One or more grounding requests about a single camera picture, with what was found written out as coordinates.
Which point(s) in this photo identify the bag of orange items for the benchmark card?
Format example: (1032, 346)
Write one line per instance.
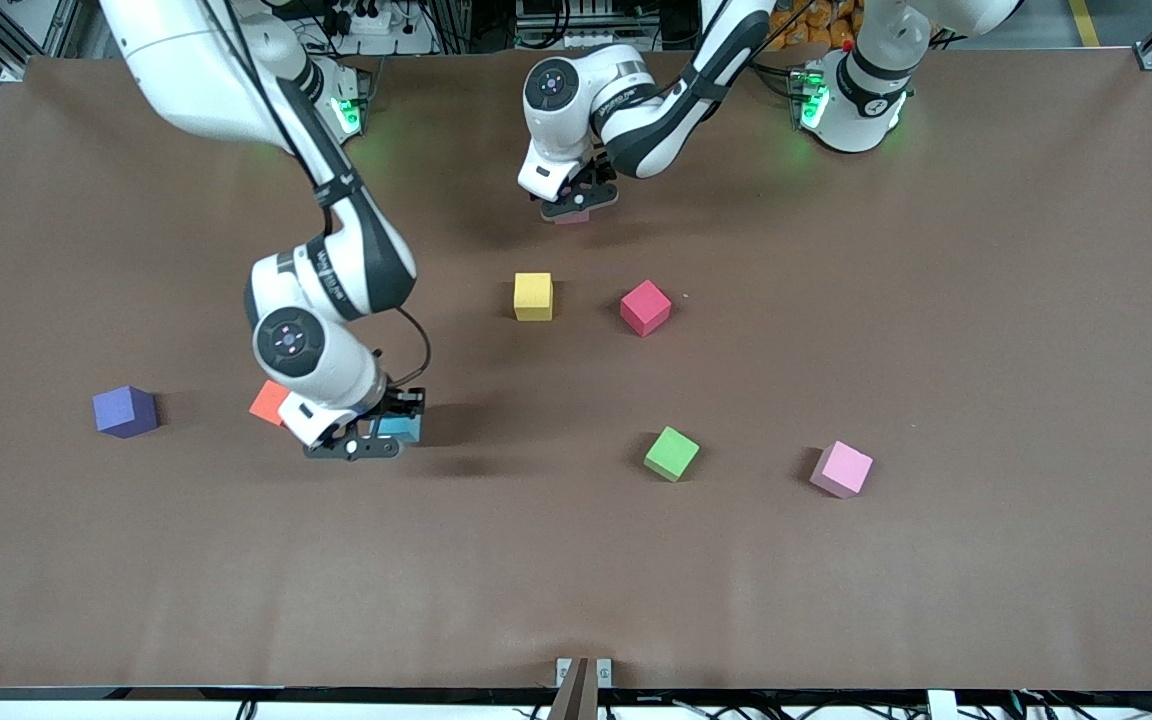
(816, 25)

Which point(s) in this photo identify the yellow foam cube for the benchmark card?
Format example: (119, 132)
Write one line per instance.
(533, 295)

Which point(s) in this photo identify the grey metal clamp bracket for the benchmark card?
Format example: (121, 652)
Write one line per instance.
(604, 672)

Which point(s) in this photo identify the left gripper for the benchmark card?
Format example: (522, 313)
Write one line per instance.
(597, 180)

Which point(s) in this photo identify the white paper tag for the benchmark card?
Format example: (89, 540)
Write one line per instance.
(943, 707)

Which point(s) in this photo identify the purple foam cube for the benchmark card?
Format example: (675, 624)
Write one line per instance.
(124, 412)

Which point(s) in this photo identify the pink foam cube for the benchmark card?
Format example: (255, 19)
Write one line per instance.
(842, 468)
(576, 220)

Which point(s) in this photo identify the white power strip with plugs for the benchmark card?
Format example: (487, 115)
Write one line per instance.
(386, 22)

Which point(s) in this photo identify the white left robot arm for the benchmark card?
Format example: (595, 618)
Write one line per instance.
(656, 130)

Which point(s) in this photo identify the orange foam cube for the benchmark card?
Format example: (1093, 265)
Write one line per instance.
(268, 402)

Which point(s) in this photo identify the green foam cube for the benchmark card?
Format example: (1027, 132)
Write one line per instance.
(671, 453)

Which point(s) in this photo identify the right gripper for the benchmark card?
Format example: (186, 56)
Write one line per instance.
(399, 402)

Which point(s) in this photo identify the blue foam cube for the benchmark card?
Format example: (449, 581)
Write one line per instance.
(401, 431)

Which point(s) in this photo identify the long white power strip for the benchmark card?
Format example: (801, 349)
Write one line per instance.
(586, 40)

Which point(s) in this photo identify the brown stand post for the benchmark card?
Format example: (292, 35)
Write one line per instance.
(571, 700)

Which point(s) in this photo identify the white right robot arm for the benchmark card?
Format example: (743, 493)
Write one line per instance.
(206, 70)

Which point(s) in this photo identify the brown table cover sheet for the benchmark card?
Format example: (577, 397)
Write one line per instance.
(536, 560)

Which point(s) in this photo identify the red foam cube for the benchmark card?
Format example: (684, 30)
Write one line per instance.
(645, 306)

